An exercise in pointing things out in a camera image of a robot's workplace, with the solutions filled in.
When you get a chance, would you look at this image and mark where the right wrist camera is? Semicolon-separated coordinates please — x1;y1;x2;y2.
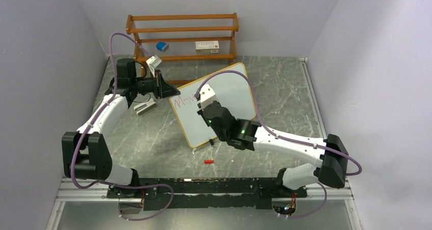
197;84;218;109

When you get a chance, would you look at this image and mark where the wooden two-tier rack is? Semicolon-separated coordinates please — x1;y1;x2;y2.
126;13;239;64

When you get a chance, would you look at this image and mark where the grey white stapler-like block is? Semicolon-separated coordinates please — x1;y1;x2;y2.
133;99;156;116

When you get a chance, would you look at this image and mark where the purple cable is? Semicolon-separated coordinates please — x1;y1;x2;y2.
194;70;363;220
69;33;175;222

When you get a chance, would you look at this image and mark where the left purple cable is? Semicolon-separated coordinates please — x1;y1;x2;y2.
69;33;175;222

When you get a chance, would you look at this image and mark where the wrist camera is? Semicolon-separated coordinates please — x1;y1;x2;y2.
197;84;218;109
146;55;162;77

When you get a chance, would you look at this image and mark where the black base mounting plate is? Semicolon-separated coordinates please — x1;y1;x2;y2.
106;178;307;211

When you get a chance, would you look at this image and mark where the yellow framed whiteboard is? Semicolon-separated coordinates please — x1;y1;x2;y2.
169;72;256;148

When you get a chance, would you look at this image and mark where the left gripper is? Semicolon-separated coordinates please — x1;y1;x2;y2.
131;70;179;99

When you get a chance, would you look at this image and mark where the aluminium rail frame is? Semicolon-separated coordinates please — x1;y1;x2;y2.
55;178;354;203

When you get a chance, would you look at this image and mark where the blue whiteboard eraser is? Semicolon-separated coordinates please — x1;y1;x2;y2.
156;41;169;52

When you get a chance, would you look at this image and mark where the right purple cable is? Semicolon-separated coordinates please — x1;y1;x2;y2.
194;70;363;220

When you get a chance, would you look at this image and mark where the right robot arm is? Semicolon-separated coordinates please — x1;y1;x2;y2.
197;101;348;196

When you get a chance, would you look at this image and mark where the white red marker box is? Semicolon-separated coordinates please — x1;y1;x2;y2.
195;41;220;54

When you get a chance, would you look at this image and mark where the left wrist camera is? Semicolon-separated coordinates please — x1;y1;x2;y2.
146;55;162;77

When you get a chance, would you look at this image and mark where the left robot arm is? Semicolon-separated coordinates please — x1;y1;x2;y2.
61;55;180;197

